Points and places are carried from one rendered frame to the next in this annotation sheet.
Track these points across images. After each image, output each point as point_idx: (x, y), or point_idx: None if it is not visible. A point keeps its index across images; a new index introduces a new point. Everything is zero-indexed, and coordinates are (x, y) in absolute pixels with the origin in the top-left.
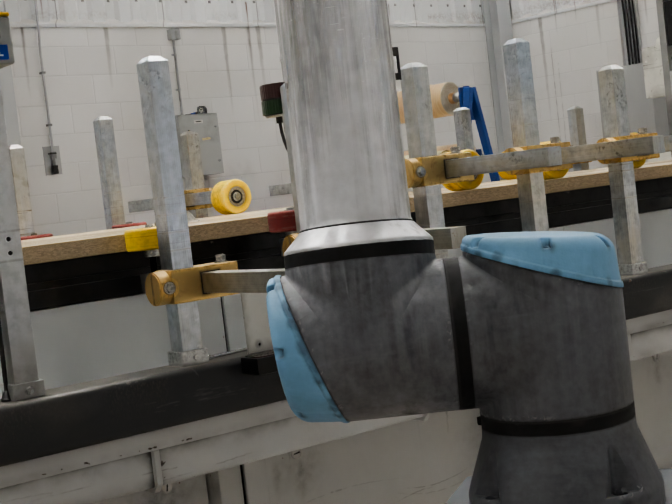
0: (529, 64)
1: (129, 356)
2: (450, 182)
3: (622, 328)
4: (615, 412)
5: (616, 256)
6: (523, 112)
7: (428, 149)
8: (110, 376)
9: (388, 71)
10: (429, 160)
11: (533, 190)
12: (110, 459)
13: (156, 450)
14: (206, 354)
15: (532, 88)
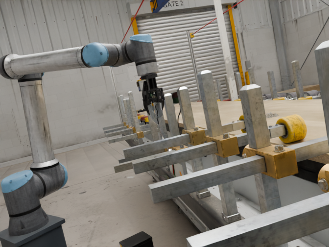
0: (202, 88)
1: (204, 160)
2: (189, 143)
3: (4, 199)
4: None
5: (2, 186)
6: (204, 116)
7: (184, 126)
8: (203, 163)
9: (28, 135)
10: (183, 132)
11: (214, 161)
12: None
13: None
14: (167, 169)
15: (205, 103)
